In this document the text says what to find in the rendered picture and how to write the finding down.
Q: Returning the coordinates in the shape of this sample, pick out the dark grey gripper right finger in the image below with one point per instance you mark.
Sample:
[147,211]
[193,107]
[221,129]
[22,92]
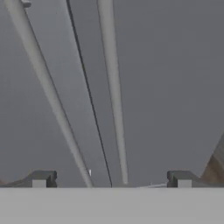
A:
[180,176]

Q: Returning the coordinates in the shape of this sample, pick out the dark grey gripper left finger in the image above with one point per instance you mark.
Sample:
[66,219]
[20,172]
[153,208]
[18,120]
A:
[43,176]

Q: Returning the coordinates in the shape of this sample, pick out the grey fridge door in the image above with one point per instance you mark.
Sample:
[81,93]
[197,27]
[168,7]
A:
[17,122]
[169,87]

